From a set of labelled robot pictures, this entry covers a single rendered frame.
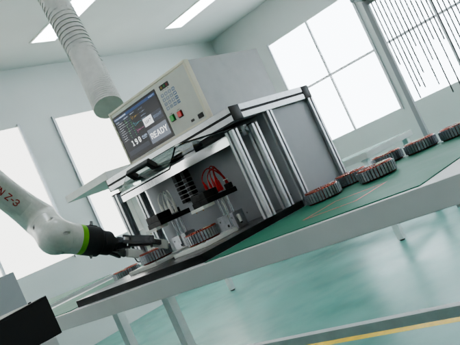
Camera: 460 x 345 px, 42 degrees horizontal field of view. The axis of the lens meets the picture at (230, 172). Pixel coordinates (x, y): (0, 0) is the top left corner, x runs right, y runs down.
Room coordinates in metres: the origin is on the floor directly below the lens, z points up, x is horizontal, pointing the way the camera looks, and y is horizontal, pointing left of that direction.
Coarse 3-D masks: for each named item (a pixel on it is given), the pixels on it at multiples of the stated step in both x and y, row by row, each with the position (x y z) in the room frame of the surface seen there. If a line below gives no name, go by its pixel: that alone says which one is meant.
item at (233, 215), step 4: (240, 208) 1.93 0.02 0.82; (232, 212) 1.89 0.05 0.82; (236, 212) 1.91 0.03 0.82; (240, 212) 1.92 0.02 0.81; (224, 216) 1.92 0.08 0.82; (232, 216) 1.90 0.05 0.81; (244, 216) 1.93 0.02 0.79; (220, 220) 1.93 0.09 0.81; (224, 220) 1.92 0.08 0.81; (228, 220) 1.91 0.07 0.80; (232, 220) 1.90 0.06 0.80; (236, 220) 1.89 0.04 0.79; (244, 220) 1.92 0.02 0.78; (220, 224) 1.94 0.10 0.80; (224, 224) 1.93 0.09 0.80; (228, 224) 1.92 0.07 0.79; (236, 224) 1.89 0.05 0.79; (240, 224) 1.90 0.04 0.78; (244, 224) 1.92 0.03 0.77; (224, 228) 1.93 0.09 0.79; (228, 228) 1.92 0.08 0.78
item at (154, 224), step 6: (168, 210) 2.04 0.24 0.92; (186, 210) 2.10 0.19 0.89; (156, 216) 2.00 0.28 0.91; (162, 216) 2.02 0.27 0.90; (168, 216) 2.03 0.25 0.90; (174, 216) 2.05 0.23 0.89; (180, 216) 2.08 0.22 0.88; (150, 222) 2.03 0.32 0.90; (156, 222) 2.01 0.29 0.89; (162, 222) 2.00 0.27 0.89; (150, 228) 2.04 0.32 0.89; (156, 228) 1.99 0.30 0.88; (174, 228) 2.11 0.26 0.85; (180, 228) 2.09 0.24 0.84; (186, 228) 2.08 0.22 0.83
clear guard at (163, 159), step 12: (216, 132) 1.79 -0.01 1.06; (180, 144) 1.67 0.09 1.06; (192, 144) 1.80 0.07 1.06; (204, 144) 1.95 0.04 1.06; (156, 156) 1.71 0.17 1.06; (168, 156) 1.65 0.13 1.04; (180, 156) 1.97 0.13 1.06; (144, 168) 1.73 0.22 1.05; (156, 168) 1.67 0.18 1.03; (168, 168) 1.61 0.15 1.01; (132, 180) 1.76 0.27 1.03; (144, 180) 1.69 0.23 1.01
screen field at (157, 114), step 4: (156, 112) 1.99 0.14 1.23; (160, 112) 1.98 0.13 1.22; (148, 116) 2.02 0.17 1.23; (152, 116) 2.01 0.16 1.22; (156, 116) 1.99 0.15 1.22; (160, 116) 1.98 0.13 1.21; (144, 120) 2.03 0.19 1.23; (148, 120) 2.02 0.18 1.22; (152, 120) 2.01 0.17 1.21; (144, 124) 2.04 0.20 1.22; (148, 124) 2.03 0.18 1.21
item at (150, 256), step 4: (168, 244) 1.97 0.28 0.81; (156, 248) 1.94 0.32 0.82; (160, 248) 1.94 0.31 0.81; (168, 248) 1.97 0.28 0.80; (148, 252) 1.94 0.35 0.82; (152, 252) 1.93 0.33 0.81; (156, 252) 1.94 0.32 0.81; (160, 252) 1.94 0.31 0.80; (164, 252) 1.95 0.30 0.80; (168, 252) 1.96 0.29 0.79; (140, 256) 1.96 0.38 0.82; (144, 256) 1.94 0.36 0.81; (148, 256) 1.94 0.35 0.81; (152, 256) 1.93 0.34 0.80; (156, 256) 1.93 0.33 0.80; (160, 256) 1.94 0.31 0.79; (164, 256) 1.95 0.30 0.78; (140, 260) 1.96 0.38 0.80; (144, 260) 1.95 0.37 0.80; (148, 260) 1.94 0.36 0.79; (152, 260) 1.93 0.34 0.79; (144, 264) 1.96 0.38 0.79
